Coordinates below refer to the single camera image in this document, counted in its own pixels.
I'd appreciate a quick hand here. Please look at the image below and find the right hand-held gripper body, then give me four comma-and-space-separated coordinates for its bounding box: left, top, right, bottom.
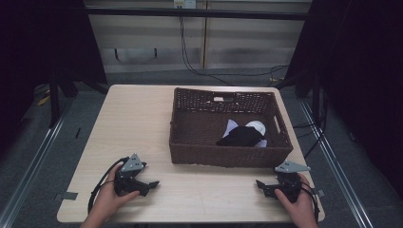
264, 160, 312, 204

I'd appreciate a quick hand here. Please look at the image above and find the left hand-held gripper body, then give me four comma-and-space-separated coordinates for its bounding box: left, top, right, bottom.
113, 153, 150, 198

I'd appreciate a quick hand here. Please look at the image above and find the person's right hand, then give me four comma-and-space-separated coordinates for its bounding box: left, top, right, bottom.
274, 173, 318, 224

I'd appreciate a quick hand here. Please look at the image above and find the person's left hand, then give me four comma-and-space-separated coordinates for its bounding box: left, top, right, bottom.
93, 164, 141, 220

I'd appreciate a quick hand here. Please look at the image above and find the black cloth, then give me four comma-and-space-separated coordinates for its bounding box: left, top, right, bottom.
215, 125, 266, 148

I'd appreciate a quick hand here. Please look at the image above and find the white round cap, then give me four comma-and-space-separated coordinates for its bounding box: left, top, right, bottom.
244, 120, 267, 136

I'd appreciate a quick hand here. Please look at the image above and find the brown wicker basket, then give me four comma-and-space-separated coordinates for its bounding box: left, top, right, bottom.
168, 86, 295, 169

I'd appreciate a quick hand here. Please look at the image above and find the pale lilac cloth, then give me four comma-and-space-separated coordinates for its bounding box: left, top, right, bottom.
222, 119, 269, 149

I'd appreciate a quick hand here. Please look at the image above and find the black metal stand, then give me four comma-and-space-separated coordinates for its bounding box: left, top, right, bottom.
48, 70, 80, 129

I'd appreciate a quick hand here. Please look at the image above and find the yellow floor object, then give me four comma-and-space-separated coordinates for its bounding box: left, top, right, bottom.
36, 89, 51, 107

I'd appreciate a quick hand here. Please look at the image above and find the black curtain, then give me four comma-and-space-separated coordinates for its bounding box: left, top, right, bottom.
284, 0, 403, 199
0, 0, 108, 156

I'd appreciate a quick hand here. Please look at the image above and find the black horizontal bar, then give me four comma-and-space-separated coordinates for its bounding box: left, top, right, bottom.
85, 7, 314, 22

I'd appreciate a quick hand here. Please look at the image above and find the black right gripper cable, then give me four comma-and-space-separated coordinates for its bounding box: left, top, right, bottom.
300, 185, 320, 224

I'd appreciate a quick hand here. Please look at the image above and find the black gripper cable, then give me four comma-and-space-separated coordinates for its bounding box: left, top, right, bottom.
86, 157, 130, 214
300, 185, 320, 224

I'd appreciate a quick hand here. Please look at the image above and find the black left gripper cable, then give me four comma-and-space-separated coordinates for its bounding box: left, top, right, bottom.
86, 157, 130, 214

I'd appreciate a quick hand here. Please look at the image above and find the black floor cable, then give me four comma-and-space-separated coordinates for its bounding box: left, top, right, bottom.
292, 94, 327, 160

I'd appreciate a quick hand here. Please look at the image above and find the metal floor rail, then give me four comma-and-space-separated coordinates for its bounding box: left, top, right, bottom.
0, 103, 74, 228
298, 100, 378, 228

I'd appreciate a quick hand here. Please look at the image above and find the black wall bracket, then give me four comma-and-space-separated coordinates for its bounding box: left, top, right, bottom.
113, 47, 159, 62

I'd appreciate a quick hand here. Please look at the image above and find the black hanging cable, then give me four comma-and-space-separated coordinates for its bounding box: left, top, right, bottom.
178, 15, 290, 87

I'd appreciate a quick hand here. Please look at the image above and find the white wall socket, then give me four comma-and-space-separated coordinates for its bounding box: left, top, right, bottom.
173, 0, 198, 10

